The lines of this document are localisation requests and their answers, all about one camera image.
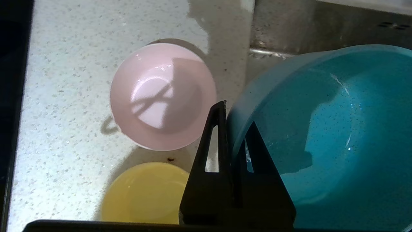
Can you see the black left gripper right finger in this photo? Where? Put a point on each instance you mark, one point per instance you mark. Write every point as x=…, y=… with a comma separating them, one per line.
x=260, y=199

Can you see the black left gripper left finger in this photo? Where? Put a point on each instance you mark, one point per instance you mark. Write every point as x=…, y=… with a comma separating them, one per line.
x=206, y=199

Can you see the blue plastic bowl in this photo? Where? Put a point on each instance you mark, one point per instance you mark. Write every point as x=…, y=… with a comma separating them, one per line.
x=338, y=129

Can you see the stainless steel sink basin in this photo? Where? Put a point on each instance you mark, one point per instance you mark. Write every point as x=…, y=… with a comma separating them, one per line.
x=305, y=25

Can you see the yellow plastic bowl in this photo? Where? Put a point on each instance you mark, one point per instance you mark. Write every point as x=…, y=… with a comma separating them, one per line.
x=145, y=193

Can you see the pink plastic bowl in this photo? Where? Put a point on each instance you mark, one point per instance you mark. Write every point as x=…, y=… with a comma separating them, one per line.
x=161, y=96

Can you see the black induction cooktop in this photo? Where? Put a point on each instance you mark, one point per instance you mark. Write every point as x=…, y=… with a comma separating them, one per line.
x=9, y=96

